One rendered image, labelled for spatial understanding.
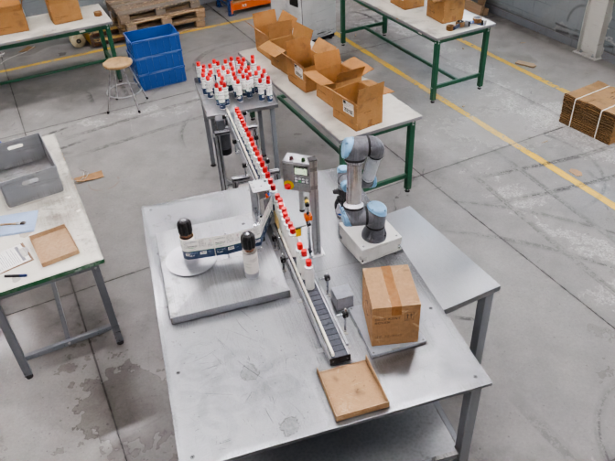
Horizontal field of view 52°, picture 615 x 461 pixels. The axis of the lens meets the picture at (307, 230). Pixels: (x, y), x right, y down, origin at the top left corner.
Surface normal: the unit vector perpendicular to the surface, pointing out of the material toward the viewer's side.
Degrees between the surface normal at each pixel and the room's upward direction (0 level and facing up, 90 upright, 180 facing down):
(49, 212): 0
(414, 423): 2
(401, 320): 90
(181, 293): 0
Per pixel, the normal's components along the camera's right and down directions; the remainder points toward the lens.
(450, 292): -0.05, -0.79
